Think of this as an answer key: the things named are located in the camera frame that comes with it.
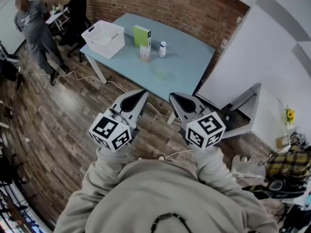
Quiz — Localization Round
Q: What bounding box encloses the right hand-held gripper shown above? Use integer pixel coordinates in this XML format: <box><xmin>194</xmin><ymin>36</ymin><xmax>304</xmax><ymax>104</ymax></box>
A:
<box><xmin>169</xmin><ymin>92</ymin><xmax>226</xmax><ymax>151</ymax></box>

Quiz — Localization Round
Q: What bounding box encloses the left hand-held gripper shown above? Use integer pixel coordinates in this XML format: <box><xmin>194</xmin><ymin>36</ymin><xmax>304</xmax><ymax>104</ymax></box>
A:
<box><xmin>88</xmin><ymin>89</ymin><xmax>150</xmax><ymax>152</ymax></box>

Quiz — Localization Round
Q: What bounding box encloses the clear glass cup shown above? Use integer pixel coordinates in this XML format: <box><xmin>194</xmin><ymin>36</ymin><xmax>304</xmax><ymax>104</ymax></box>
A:
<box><xmin>153</xmin><ymin>68</ymin><xmax>174</xmax><ymax>81</ymax></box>

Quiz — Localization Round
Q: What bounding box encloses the white perforated plastic basket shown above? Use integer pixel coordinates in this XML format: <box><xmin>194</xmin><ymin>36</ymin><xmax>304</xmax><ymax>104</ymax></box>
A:
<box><xmin>81</xmin><ymin>20</ymin><xmax>126</xmax><ymax>60</ymax></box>

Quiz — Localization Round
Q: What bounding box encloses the person's left forearm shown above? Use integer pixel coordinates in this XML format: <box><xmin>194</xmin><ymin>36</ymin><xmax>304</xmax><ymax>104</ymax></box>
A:
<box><xmin>82</xmin><ymin>146</ymin><xmax>132</xmax><ymax>194</ymax></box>

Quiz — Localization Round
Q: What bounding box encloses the person's right forearm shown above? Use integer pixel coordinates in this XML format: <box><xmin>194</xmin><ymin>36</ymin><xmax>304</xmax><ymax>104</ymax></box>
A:
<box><xmin>193</xmin><ymin>146</ymin><xmax>241</xmax><ymax>191</ymax></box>

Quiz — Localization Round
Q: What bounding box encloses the green white carton box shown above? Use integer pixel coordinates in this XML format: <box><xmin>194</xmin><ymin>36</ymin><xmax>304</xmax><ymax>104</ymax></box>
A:
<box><xmin>133</xmin><ymin>25</ymin><xmax>152</xmax><ymax>49</ymax></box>

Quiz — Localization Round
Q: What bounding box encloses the brown cardboard box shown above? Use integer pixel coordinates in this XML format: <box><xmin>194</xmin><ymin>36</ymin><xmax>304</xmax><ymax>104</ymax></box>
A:
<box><xmin>276</xmin><ymin>135</ymin><xmax>291</xmax><ymax>149</ymax></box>

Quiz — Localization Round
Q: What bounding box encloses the white table leg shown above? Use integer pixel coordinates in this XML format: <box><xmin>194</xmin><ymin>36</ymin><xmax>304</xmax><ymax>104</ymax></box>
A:
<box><xmin>167</xmin><ymin>110</ymin><xmax>177</xmax><ymax>125</ymax></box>
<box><xmin>85</xmin><ymin>54</ymin><xmax>107</xmax><ymax>84</ymax></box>

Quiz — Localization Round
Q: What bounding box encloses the wooden card stand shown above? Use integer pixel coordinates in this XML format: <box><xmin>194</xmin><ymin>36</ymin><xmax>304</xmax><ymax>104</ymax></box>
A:
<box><xmin>139</xmin><ymin>45</ymin><xmax>151</xmax><ymax>63</ymax></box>

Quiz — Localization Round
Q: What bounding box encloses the white plastic bottle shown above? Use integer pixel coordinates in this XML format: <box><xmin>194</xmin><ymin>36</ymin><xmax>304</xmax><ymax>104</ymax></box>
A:
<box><xmin>158</xmin><ymin>41</ymin><xmax>168</xmax><ymax>58</ymax></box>

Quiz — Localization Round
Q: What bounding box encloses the clear plastic bag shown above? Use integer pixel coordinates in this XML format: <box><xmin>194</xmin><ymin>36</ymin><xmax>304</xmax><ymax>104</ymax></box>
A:
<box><xmin>230</xmin><ymin>154</ymin><xmax>268</xmax><ymax>179</ymax></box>

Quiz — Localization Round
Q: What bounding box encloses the person's beige hoodie torso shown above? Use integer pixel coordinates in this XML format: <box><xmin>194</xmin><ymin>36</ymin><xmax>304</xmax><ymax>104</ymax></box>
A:
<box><xmin>53</xmin><ymin>159</ymin><xmax>279</xmax><ymax>233</ymax></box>

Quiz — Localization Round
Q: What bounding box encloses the yellow sunflower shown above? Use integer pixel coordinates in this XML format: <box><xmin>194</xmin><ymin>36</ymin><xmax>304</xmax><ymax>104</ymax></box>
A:
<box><xmin>283</xmin><ymin>105</ymin><xmax>296</xmax><ymax>126</ymax></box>

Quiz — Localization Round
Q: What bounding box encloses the black office chair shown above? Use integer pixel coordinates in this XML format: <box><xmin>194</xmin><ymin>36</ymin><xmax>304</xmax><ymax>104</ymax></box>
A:
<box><xmin>58</xmin><ymin>0</ymin><xmax>92</xmax><ymax>58</ymax></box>

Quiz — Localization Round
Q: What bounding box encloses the small white table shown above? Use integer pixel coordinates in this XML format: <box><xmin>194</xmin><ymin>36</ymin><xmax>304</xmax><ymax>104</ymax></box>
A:
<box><xmin>45</xmin><ymin>5</ymin><xmax>70</xmax><ymax>31</ymax></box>

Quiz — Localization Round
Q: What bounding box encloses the yellow plaid cloth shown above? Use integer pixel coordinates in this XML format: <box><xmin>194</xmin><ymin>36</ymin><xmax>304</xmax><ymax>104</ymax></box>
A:
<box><xmin>264</xmin><ymin>144</ymin><xmax>311</xmax><ymax>182</ymax></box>

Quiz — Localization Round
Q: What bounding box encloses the black green bag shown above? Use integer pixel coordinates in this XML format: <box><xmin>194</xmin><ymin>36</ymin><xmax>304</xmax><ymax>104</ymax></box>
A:
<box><xmin>242</xmin><ymin>176</ymin><xmax>307</xmax><ymax>200</ymax></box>

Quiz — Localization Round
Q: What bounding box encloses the black metal rack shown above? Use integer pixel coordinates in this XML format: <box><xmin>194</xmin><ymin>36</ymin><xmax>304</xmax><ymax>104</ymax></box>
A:
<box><xmin>0</xmin><ymin>151</ymin><xmax>53</xmax><ymax>233</ymax></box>

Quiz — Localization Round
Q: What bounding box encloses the black lanyard cord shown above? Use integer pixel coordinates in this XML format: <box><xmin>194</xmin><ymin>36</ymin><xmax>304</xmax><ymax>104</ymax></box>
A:
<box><xmin>150</xmin><ymin>212</ymin><xmax>192</xmax><ymax>233</ymax></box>

